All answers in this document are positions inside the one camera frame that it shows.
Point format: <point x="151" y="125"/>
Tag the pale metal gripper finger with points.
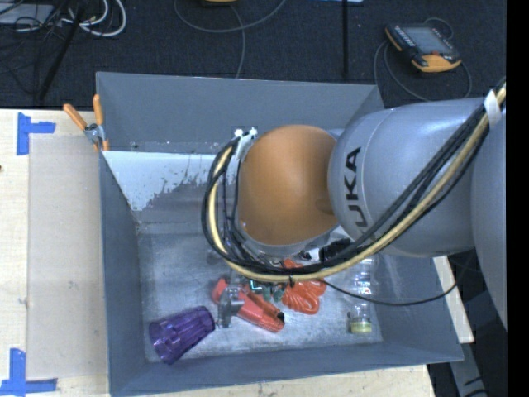
<point x="225" y="310"/>

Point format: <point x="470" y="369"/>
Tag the orange hand tool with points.
<point x="258" y="310"/>

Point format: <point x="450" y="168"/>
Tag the purple plastic cup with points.
<point x="179" y="333"/>

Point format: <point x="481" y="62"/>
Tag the grey metal bin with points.
<point x="173" y="271"/>

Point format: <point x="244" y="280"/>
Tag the orange ribbed shell toy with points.
<point x="305" y="297"/>

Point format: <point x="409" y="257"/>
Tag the clear plastic bottle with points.
<point x="360" y="304"/>

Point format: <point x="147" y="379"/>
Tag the pale wood flat board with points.
<point x="62" y="254"/>

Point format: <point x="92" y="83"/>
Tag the black cylinder on white bracket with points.
<point x="335" y="248"/>

